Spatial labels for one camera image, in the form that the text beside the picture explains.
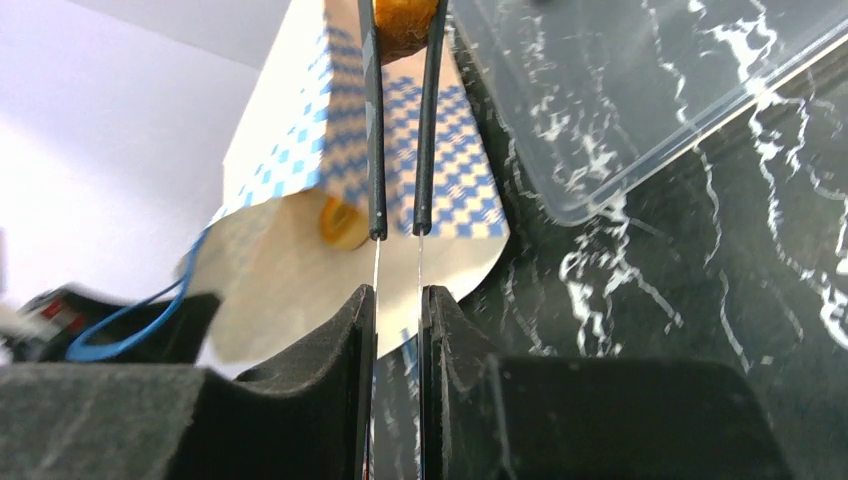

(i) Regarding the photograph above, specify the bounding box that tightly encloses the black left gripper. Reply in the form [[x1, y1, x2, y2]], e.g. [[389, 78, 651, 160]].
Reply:
[[1, 284, 220, 365]]

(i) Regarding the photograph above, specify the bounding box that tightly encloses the checkered paper bread bag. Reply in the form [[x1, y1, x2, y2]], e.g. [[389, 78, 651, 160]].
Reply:
[[189, 1, 510, 368]]

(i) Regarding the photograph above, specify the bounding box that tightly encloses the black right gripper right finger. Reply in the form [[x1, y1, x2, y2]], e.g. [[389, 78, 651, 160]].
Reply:
[[412, 1, 793, 479]]

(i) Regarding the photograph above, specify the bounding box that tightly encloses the brown round fake bread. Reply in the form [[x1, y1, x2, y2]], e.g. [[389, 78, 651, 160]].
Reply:
[[372, 0, 439, 66]]

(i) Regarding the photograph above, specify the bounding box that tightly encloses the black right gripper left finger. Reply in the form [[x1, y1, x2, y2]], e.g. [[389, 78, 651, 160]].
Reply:
[[1, 1, 383, 479]]

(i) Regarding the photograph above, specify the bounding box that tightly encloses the small orange fake bread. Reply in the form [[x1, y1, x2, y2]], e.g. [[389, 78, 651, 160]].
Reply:
[[319, 197, 369, 251]]

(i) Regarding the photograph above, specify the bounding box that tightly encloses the clear plastic tray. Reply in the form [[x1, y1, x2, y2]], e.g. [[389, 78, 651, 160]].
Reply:
[[450, 1, 847, 226]]

